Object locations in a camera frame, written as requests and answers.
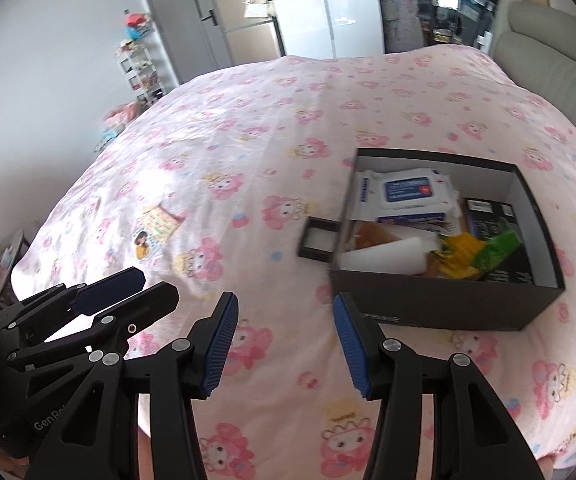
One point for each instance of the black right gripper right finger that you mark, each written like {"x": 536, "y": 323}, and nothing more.
{"x": 475, "y": 437}

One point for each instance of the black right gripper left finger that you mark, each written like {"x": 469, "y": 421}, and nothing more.
{"x": 95, "y": 437}

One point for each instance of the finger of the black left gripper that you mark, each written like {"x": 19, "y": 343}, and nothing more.
{"x": 46, "y": 312}
{"x": 110, "y": 330}

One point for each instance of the white paper roll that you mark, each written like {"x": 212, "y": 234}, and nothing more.
{"x": 405, "y": 257}

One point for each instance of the white blue wet wipes pack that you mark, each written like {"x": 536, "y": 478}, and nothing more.
{"x": 406, "y": 196}

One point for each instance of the pink cartoon print blanket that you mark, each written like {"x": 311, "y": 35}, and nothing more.
{"x": 209, "y": 190}

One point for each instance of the green yellow toy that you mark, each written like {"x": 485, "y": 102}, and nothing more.
{"x": 464, "y": 257}

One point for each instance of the black cardboard shoe box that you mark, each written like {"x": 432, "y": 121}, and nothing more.
{"x": 409, "y": 300}

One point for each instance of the black box inside shoebox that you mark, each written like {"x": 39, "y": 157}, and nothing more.
{"x": 496, "y": 224}

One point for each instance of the white storage shelf rack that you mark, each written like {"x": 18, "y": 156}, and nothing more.
{"x": 138, "y": 67}

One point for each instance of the grey upholstered headboard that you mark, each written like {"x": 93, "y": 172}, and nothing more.
{"x": 535, "y": 45}

